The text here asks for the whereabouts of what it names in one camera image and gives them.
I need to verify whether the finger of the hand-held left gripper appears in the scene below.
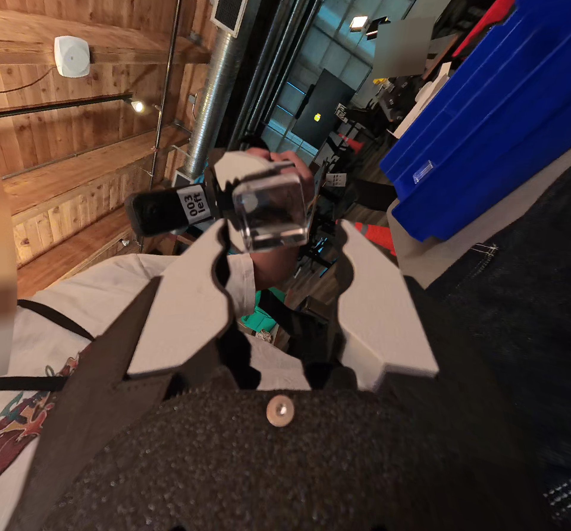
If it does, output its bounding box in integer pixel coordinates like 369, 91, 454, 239
225, 222, 246, 253
213, 151, 296, 185

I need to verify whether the orange traffic cone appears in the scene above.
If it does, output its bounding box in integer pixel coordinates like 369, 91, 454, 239
354, 222, 397, 256

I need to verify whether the person's white printed shirt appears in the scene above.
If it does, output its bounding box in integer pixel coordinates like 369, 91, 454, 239
0, 252, 313, 476

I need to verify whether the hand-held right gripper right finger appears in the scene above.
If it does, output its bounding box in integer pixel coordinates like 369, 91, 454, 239
335, 220, 441, 392

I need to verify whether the black lanyard strap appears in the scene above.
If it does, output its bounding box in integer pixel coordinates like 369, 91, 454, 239
0, 299, 95, 392

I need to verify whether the white ceiling access point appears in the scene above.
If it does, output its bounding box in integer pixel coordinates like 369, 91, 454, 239
54, 35, 92, 78

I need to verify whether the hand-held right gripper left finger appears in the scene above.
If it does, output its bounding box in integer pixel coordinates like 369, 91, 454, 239
127, 219, 237, 378

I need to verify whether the blue plastic bin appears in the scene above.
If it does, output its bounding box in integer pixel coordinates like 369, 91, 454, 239
379, 0, 571, 243

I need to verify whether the dark denim cloth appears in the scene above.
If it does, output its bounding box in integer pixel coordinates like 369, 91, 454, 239
426, 170, 571, 531

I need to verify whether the black display screen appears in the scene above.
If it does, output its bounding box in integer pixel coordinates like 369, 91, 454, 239
294, 68, 356, 151

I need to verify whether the silver air duct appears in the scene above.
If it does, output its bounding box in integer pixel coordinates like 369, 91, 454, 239
182, 27, 244, 177

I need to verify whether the metal ceiling conduit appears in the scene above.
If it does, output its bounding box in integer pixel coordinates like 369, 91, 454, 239
148, 0, 189, 188

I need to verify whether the red plastic bin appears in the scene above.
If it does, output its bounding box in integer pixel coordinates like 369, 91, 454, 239
453, 0, 571, 59

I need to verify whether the clear acrylic cube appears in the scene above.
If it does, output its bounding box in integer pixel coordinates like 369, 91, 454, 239
232, 163, 311, 253

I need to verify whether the person's left forearm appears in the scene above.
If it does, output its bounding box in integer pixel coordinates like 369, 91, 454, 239
250, 246, 299, 292

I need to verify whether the person's left hand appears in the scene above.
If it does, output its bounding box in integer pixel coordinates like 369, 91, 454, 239
243, 147, 317, 210

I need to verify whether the black ceiling track rail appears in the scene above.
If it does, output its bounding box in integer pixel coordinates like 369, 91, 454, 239
0, 93, 134, 118

